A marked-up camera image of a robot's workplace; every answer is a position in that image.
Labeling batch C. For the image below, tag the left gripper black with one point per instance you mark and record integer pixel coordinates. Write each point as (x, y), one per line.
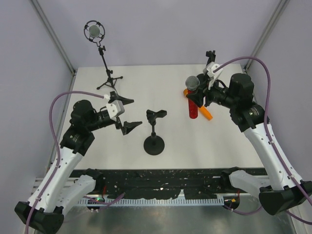
(126, 126)

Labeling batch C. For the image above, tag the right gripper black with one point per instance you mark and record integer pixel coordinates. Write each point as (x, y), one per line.
(198, 97)

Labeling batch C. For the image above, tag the red microphone silver grille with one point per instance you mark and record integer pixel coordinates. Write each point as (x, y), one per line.
(192, 83)

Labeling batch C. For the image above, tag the orange microphone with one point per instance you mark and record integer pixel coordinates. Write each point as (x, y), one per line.
(206, 112)

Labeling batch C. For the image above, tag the black round-base mic stand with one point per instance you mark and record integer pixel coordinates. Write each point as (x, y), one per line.
(210, 57)

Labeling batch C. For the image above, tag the black tripod stand shock mount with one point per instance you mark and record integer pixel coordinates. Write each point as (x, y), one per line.
(110, 82)

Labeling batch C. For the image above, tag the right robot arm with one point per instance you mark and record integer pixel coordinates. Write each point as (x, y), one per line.
(284, 187)

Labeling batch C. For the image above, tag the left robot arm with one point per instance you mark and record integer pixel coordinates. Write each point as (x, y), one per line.
(47, 207)

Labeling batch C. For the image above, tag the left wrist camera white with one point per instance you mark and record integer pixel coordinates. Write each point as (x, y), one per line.
(115, 109)

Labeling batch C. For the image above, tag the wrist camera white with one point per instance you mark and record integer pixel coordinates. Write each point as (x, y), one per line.
(213, 71)
(115, 109)

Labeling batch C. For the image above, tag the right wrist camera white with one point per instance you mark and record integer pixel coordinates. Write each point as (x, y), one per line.
(213, 71)

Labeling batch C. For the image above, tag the black front rail base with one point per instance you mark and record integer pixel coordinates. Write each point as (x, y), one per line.
(165, 184)

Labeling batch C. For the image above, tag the white slotted cable duct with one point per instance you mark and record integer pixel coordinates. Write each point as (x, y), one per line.
(180, 201)

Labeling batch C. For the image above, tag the right aluminium frame post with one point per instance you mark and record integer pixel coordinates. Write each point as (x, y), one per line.
(272, 22)

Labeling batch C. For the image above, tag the aluminium frame post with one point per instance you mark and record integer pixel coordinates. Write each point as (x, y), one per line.
(53, 36)
(272, 22)

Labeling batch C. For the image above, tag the left aluminium frame post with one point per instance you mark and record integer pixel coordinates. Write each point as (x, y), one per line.
(53, 36)

